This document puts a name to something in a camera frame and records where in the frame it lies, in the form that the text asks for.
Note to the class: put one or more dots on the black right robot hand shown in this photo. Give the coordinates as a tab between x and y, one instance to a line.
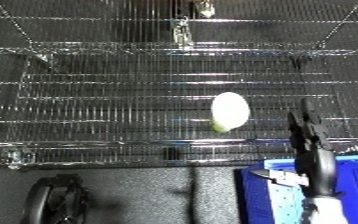
316	166

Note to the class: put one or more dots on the pale right robot arm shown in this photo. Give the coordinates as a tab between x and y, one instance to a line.
326	211

